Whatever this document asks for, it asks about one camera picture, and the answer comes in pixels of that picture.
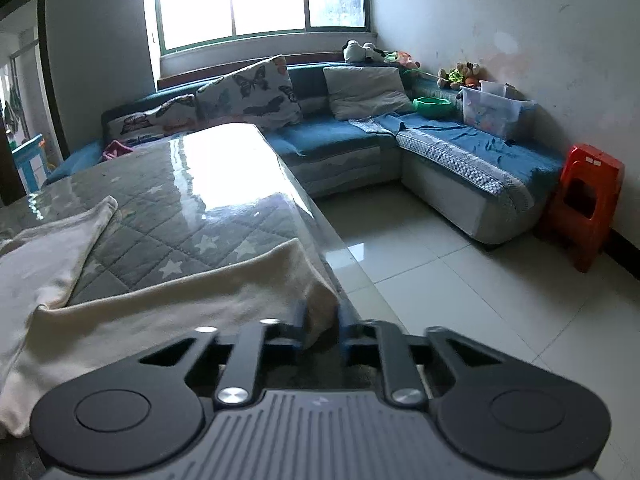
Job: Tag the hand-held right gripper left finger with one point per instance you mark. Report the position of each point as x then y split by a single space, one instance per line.
301 324

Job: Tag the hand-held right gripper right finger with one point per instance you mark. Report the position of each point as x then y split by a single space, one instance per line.
344 326

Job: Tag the cream cloth garment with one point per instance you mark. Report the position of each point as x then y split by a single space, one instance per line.
175 320

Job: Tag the blue corner sofa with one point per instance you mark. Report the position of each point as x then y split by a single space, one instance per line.
320 145

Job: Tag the grey star quilted table cover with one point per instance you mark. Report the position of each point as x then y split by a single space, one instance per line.
150 200

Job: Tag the white patterned small cloth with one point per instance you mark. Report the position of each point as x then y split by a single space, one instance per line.
367 125

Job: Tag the blue sofa blanket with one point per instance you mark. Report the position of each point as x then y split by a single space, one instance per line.
480 145

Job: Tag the green plastic basin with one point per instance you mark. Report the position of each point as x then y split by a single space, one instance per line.
432 108

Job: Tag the plain white pillow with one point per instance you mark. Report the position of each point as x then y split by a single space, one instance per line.
365 90

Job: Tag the large butterfly print pillow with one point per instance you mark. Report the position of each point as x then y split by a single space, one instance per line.
250 90

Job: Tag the pink cloth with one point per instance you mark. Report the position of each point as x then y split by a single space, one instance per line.
117 151

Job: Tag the small butterfly print pillow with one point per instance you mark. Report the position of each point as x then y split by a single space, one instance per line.
150 120

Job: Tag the clear plastic storage box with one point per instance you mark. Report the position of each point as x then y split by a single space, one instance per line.
492 112

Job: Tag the orange green plush toy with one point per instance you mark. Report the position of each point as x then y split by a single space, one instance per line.
402 59

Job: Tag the panda plush toy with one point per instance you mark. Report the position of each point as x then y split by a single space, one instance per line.
357 51

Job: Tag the brown plush toys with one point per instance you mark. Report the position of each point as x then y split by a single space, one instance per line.
462 74

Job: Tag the red plastic stool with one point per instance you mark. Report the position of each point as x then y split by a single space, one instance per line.
590 175

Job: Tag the blue toy shelf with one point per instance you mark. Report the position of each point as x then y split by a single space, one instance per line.
31 160

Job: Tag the green framed window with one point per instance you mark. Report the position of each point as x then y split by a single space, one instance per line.
250 0

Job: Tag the dark wooden door frame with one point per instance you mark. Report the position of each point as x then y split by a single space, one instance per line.
48 60

